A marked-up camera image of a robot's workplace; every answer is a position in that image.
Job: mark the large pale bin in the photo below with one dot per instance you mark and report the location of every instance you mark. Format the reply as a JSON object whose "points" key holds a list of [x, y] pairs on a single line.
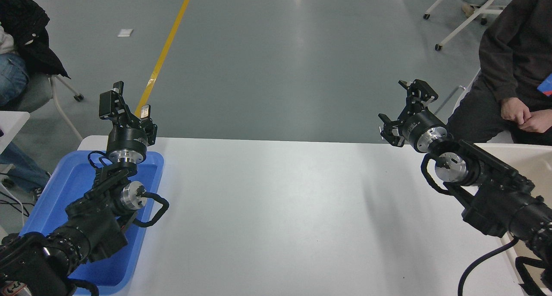
{"points": [[534, 162]]}

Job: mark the person's left hand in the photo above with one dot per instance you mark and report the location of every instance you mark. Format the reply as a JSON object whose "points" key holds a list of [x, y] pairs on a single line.
{"points": [[540, 122]]}

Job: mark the white wheeled chair frame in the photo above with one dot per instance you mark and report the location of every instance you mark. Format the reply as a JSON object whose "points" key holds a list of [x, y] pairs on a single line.
{"points": [[471, 13]]}

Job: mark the small white table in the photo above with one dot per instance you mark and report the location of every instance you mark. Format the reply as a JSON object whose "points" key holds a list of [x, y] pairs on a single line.
{"points": [[10, 125]]}

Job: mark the blue and red card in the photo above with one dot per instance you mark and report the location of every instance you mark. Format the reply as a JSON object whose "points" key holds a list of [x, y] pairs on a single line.
{"points": [[547, 85]]}

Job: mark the person in black jacket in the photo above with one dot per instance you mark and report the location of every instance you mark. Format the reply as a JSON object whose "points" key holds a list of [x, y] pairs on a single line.
{"points": [[26, 33]]}

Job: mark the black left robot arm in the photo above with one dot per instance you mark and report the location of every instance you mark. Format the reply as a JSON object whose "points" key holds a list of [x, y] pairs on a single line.
{"points": [[92, 227]]}

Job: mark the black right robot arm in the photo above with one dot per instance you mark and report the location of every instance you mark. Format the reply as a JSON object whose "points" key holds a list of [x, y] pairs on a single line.
{"points": [[500, 201]]}

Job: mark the person's right hand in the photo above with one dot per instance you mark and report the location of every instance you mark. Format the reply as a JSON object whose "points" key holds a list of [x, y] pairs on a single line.
{"points": [[514, 110]]}

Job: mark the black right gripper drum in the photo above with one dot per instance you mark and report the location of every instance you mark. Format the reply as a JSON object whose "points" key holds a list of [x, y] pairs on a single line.
{"points": [[417, 127]]}

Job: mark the person in dark top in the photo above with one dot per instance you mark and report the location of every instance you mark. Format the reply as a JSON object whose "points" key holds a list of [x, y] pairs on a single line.
{"points": [[513, 41]]}

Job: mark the grey chair with white legs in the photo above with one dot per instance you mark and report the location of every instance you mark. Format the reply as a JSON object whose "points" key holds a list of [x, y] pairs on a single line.
{"points": [[41, 91]]}

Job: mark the blue plastic tray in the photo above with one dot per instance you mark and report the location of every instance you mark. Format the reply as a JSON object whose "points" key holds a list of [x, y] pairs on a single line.
{"points": [[56, 192]]}

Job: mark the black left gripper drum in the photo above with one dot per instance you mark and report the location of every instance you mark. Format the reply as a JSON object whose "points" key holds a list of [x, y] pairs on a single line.
{"points": [[126, 140]]}

